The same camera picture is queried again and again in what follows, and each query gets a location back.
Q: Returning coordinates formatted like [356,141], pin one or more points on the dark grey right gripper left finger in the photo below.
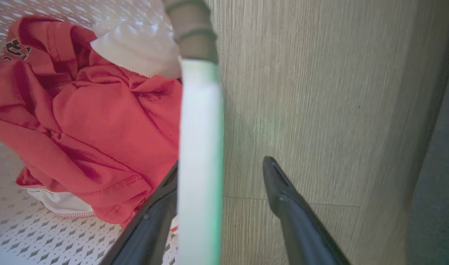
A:
[147,232]

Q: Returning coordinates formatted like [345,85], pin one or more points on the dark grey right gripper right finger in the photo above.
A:
[298,224]

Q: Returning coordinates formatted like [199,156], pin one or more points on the white perforated laundry basket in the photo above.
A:
[200,154]

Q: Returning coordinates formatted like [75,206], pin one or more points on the red shirt with black print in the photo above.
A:
[99,129]

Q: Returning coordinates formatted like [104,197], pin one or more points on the grey furniture panel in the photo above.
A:
[436,191]

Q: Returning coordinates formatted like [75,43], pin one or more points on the white cloth garment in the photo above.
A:
[136,51]

